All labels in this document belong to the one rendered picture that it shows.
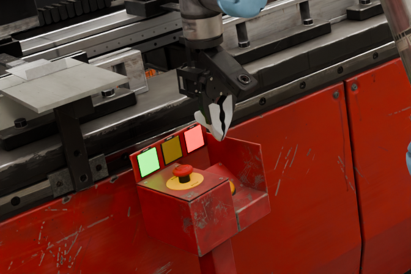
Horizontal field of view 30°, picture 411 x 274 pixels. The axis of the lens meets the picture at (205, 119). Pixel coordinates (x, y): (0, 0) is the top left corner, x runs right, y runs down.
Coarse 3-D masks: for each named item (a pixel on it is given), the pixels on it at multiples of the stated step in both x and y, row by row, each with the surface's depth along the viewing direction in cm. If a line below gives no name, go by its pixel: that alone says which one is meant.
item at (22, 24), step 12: (0, 0) 151; (12, 0) 153; (24, 0) 154; (0, 12) 152; (12, 12) 153; (24, 12) 155; (36, 12) 156; (0, 24) 152; (12, 24) 155; (24, 24) 156; (36, 24) 158; (0, 36) 154
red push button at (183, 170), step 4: (176, 168) 145; (180, 168) 145; (184, 168) 145; (188, 168) 144; (192, 168) 145; (172, 172) 145; (176, 172) 144; (180, 172) 144; (184, 172) 144; (188, 172) 144; (176, 176) 144; (180, 176) 144; (184, 176) 144; (188, 176) 145; (180, 180) 145; (184, 180) 145; (188, 180) 145
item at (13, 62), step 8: (0, 40) 174; (8, 40) 175; (16, 40) 176; (0, 48) 173; (8, 48) 174; (16, 48) 175; (0, 56) 171; (8, 56) 170; (16, 56) 176; (0, 64) 167; (8, 64) 163; (16, 64) 162
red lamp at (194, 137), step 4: (192, 128) 157; (196, 128) 158; (200, 128) 158; (188, 132) 156; (192, 132) 157; (196, 132) 158; (200, 132) 159; (188, 136) 156; (192, 136) 157; (196, 136) 158; (200, 136) 159; (188, 140) 157; (192, 140) 157; (196, 140) 158; (200, 140) 159; (188, 144) 157; (192, 144) 158; (196, 144) 158; (200, 144) 159; (188, 148) 157; (192, 148) 158; (196, 148) 158; (188, 152) 157
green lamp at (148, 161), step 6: (150, 150) 150; (138, 156) 148; (144, 156) 149; (150, 156) 150; (156, 156) 151; (144, 162) 149; (150, 162) 151; (156, 162) 152; (144, 168) 150; (150, 168) 151; (156, 168) 152; (144, 174) 150
